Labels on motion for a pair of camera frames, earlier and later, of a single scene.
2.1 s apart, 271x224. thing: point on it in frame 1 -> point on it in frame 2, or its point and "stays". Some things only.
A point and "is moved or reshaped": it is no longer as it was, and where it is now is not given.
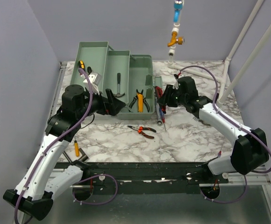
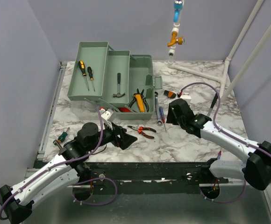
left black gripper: [114, 105] -> [125, 139]
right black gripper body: [176, 99] -> [171, 118]
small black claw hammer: [118, 94] stays
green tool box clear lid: [129, 78] stays
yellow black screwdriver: [89, 70] stays
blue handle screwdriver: [163, 117] stays
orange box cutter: [140, 102] is moved or reshaped
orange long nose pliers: [139, 129] stays
